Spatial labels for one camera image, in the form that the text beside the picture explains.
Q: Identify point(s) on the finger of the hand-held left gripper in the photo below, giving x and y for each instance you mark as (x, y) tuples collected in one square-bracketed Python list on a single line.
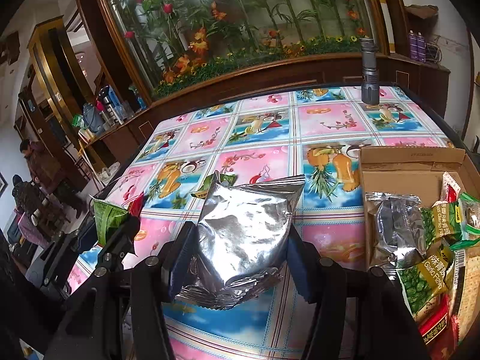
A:
[(87, 232), (120, 236)]

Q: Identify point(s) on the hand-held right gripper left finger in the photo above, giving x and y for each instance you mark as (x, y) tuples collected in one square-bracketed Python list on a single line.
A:
[(182, 266)]

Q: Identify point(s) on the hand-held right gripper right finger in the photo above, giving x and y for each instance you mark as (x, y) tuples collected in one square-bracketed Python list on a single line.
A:
[(302, 270)]

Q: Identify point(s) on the large silver foil packet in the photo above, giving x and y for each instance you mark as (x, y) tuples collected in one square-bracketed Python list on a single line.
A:
[(243, 232)]

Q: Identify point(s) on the cardboard box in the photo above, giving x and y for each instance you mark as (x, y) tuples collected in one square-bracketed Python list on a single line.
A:
[(397, 157)]

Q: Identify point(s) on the small silver foil packet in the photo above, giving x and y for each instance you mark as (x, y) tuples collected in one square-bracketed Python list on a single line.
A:
[(393, 225)]

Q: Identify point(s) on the green bag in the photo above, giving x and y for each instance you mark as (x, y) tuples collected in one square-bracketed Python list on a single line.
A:
[(77, 121)]

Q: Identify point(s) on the green yellow pea packet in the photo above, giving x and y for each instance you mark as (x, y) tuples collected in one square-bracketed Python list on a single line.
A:
[(442, 221), (423, 281)]

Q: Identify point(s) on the steel thermos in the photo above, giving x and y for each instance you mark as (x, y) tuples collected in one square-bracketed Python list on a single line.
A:
[(105, 108)]

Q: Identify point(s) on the blue bottle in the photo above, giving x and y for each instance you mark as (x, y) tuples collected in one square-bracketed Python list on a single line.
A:
[(117, 101)]

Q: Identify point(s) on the teal bottle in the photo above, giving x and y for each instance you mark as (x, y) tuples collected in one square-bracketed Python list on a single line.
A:
[(139, 99)]

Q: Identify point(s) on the green edged cracker packet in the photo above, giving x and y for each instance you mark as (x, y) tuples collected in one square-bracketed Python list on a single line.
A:
[(467, 288)]

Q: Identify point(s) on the white red snack packet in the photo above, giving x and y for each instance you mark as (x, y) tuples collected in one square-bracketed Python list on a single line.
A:
[(450, 187)]

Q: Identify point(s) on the tall wooden cabinet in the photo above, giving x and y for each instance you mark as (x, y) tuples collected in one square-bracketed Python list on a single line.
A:
[(48, 63)]

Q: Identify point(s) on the green white snack packet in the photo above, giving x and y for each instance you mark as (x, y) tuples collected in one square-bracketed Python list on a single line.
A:
[(470, 213)]

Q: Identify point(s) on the grey flashlight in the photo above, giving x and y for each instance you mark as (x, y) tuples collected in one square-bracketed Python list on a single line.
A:
[(369, 78)]

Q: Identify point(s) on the glass plant display cabinet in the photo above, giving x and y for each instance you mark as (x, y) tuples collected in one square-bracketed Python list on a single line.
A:
[(262, 7)]

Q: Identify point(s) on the wooden wall shelf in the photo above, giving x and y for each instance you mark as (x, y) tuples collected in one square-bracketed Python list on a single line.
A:
[(422, 11)]

